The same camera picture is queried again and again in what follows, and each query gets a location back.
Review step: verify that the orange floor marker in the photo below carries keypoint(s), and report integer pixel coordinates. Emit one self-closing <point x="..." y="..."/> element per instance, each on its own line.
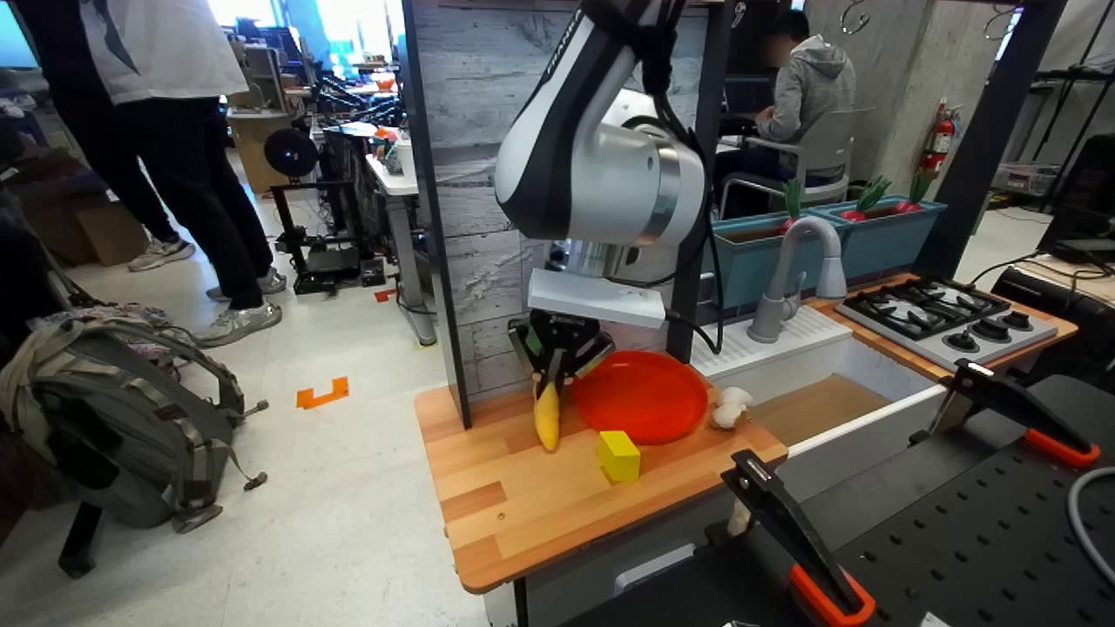
<point x="308" y="400"/>

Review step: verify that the wooden counter board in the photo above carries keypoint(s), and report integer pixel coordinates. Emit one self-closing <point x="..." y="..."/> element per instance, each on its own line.
<point x="511" y="535"/>

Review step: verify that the yellow toy block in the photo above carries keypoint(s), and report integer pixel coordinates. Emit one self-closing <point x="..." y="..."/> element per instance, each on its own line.
<point x="619" y="458"/>

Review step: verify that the black equipment cart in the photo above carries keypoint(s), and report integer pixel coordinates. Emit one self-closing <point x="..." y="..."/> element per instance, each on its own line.
<point x="332" y="264"/>

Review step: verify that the black frame post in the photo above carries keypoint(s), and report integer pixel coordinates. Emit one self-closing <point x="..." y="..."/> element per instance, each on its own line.
<point x="988" y="140"/>
<point x="436" y="230"/>
<point x="687" y="315"/>

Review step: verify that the white mushroom toy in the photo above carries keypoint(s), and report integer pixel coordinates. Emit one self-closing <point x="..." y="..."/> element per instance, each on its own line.
<point x="730" y="406"/>

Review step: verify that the cardboard box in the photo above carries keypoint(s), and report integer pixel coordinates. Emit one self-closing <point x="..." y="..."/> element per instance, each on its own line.
<point x="93" y="229"/>

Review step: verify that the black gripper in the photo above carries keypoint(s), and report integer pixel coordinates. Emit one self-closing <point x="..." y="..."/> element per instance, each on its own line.
<point x="561" y="333"/>

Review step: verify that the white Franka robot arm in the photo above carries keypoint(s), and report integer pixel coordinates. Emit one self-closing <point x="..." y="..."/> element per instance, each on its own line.
<point x="603" y="175"/>

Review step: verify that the teal planter box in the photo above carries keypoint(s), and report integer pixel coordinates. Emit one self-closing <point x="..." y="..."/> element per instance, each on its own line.
<point x="743" y="266"/>
<point x="893" y="237"/>

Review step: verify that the white wood print backdrop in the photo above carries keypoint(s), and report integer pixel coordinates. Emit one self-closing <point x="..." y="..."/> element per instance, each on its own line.
<point x="475" y="230"/>

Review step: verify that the red plastic plate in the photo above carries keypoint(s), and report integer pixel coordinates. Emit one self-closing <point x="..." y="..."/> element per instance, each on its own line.
<point x="644" y="396"/>

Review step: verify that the red radish plush toy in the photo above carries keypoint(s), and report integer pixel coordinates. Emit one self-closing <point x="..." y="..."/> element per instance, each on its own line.
<point x="872" y="198"/>
<point x="794" y="201"/>

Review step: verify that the grey backpack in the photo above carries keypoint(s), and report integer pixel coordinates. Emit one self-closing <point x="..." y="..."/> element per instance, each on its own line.
<point x="115" y="419"/>

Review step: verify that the toy gas stove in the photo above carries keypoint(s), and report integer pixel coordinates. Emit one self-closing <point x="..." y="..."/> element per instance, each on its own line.
<point x="996" y="343"/>

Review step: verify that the standing person black trousers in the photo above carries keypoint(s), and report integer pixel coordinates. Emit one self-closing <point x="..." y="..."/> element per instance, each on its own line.
<point x="174" y="175"/>

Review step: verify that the grey toy faucet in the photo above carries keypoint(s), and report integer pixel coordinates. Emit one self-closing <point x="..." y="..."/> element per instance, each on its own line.
<point x="769" y="315"/>

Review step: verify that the black orange bar clamp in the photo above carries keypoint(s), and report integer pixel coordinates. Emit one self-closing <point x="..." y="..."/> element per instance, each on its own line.
<point x="788" y="535"/>
<point x="1011" y="406"/>

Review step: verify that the seated person grey hoodie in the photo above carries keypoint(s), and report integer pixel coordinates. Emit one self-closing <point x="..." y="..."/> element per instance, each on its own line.
<point x="814" y="107"/>

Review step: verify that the white toy sink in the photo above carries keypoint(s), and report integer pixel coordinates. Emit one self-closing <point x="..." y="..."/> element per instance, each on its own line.
<point x="769" y="350"/>

